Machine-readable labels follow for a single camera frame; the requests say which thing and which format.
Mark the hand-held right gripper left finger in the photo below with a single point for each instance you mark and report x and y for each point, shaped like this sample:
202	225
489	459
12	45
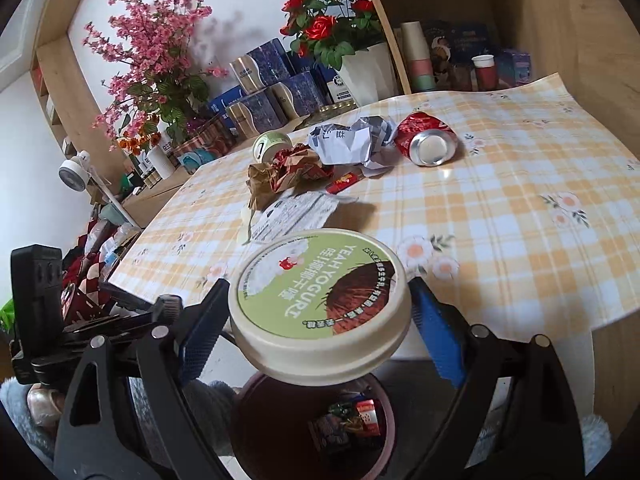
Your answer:
200	330

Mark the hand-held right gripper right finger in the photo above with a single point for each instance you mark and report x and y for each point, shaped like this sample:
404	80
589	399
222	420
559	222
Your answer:
437	330

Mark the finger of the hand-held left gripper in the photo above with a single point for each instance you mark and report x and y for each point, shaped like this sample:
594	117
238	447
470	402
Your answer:
125	322

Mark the round cream yogurt tub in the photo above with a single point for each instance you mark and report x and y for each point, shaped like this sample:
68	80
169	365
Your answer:
320	300

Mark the maroon plastic trash bin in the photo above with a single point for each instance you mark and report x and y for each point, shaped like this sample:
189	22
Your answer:
280	435

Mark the blue cigarette pack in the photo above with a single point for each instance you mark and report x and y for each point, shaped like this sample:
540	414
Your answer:
327	435

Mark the small red packet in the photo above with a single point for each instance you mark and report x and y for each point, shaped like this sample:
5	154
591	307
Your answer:
344	183

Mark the brown paper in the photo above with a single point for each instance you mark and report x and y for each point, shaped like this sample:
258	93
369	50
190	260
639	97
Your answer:
285	175

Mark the crushed red soda can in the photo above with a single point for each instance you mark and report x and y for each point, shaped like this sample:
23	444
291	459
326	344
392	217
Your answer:
425	135

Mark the white paper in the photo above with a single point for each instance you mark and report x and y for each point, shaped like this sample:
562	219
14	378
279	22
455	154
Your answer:
350	145

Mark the person's left forearm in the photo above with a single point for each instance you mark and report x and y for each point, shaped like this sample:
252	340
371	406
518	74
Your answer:
20	420

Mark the person's left hand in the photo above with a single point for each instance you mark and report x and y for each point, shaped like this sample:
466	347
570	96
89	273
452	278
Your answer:
45	405

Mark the green bag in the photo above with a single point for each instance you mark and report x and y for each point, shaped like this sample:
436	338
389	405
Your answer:
6	315

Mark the red checkered cloth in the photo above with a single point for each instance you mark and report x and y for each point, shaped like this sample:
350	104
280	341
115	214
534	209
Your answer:
87	280

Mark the yellow plaid floral tablecloth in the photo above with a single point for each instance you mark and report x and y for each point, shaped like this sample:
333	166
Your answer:
500	240

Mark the wooden low cabinet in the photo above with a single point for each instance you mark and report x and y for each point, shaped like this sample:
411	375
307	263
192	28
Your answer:
160	195

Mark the white standing fan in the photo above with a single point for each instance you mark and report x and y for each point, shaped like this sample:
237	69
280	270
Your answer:
74	172

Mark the row of small brown bottles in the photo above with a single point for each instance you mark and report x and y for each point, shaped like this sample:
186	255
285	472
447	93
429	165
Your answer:
150	179

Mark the white printed plastic wrapper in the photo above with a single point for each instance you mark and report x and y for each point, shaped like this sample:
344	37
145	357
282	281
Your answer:
295	215

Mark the white cylindrical container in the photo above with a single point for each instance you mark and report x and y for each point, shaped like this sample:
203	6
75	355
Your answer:
160	162

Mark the teal red printed box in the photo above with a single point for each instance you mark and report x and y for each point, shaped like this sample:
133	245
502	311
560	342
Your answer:
205	145

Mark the orange artificial flowers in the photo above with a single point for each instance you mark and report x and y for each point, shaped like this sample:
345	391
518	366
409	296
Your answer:
137	135

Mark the person's right leg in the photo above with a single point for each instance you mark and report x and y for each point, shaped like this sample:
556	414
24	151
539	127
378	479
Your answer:
597	445

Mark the small green white yogurt cup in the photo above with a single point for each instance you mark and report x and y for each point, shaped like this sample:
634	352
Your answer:
270	145

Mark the dark blue gold gift box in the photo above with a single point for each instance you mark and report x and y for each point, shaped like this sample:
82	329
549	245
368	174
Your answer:
297	94
265	65
255	112

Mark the flat blue box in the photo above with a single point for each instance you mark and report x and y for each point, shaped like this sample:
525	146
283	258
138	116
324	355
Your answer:
225	101

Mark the golden leaf tray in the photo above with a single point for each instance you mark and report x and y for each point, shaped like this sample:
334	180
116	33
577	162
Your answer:
330	112

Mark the red paper cup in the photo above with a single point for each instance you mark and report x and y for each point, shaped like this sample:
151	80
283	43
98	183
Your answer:
484	75

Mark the white flower pot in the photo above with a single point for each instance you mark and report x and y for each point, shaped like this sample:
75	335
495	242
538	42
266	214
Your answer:
370	75

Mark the small purple box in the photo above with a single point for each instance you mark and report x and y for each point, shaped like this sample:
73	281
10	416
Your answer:
515	67

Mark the stack of pastel paper cups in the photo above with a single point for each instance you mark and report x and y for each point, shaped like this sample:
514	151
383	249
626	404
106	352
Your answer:
417	55

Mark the pink artificial blossom arrangement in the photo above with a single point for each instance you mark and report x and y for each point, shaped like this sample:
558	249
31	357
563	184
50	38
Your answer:
150	35

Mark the dark blue printed box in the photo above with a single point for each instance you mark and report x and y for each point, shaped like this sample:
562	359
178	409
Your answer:
455	40

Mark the red artificial rose plant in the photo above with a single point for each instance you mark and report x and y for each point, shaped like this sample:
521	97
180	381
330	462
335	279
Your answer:
320	27

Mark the wooden shelf unit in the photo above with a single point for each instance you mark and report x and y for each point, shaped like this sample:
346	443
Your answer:
540	20

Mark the wooden wall shelf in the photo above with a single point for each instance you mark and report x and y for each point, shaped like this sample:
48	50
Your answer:
65	80

